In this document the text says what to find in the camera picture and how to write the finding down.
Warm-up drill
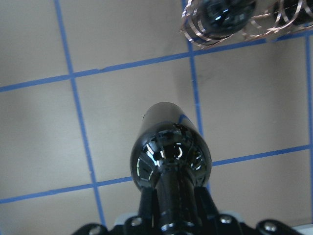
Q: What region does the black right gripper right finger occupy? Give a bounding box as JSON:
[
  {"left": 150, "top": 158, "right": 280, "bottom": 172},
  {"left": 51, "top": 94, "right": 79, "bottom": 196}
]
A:
[{"left": 195, "top": 187, "right": 244, "bottom": 235}]

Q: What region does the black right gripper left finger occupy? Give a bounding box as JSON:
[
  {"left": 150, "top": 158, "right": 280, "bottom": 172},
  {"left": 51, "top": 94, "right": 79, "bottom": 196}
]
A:
[{"left": 123, "top": 188, "right": 156, "bottom": 235}]

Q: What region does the dark wine bottle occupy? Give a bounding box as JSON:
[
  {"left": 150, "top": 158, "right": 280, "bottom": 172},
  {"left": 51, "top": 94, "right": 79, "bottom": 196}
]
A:
[
  {"left": 192, "top": 0, "right": 256, "bottom": 39},
  {"left": 130, "top": 102, "right": 212, "bottom": 235}
]

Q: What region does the dark wine bottle in basket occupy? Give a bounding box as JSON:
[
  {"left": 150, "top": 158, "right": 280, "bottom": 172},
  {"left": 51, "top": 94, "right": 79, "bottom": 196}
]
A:
[{"left": 192, "top": 0, "right": 256, "bottom": 39}]

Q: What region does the copper wire wine basket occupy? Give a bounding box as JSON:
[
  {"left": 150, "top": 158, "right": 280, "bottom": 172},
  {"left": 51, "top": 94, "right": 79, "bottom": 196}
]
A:
[{"left": 180, "top": 0, "right": 313, "bottom": 49}]

